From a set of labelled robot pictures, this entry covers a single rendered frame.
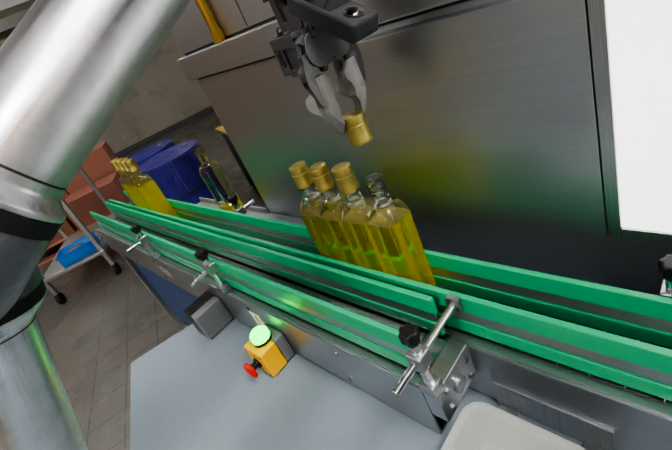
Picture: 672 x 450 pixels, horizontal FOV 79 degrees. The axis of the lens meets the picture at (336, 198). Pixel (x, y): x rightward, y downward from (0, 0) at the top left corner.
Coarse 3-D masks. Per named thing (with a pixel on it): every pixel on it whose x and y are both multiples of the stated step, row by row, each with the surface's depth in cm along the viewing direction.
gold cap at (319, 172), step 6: (318, 162) 72; (324, 162) 71; (312, 168) 70; (318, 168) 69; (324, 168) 69; (312, 174) 70; (318, 174) 69; (324, 174) 70; (330, 174) 71; (318, 180) 70; (324, 180) 70; (330, 180) 71; (318, 186) 71; (324, 186) 70; (330, 186) 71
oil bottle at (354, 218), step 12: (360, 204) 68; (372, 204) 69; (348, 216) 69; (360, 216) 67; (348, 228) 71; (360, 228) 68; (360, 240) 70; (372, 240) 69; (360, 252) 73; (372, 252) 70; (372, 264) 72
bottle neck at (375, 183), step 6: (372, 174) 64; (378, 174) 63; (366, 180) 63; (372, 180) 62; (378, 180) 62; (366, 186) 64; (372, 186) 62; (378, 186) 63; (384, 186) 63; (372, 192) 63; (378, 192) 63; (384, 192) 63; (372, 198) 64; (378, 198) 63; (384, 198) 64; (390, 198) 65; (378, 204) 64; (384, 204) 64
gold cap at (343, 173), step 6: (342, 162) 67; (348, 162) 67; (336, 168) 66; (342, 168) 65; (348, 168) 65; (336, 174) 65; (342, 174) 65; (348, 174) 66; (354, 174) 67; (336, 180) 66; (342, 180) 66; (348, 180) 66; (354, 180) 67; (342, 186) 66; (348, 186) 66; (354, 186) 67; (342, 192) 67; (348, 192) 67
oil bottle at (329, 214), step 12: (324, 204) 73; (336, 204) 72; (324, 216) 73; (336, 216) 71; (324, 228) 76; (336, 228) 73; (336, 240) 76; (348, 240) 74; (336, 252) 78; (348, 252) 75; (360, 264) 76
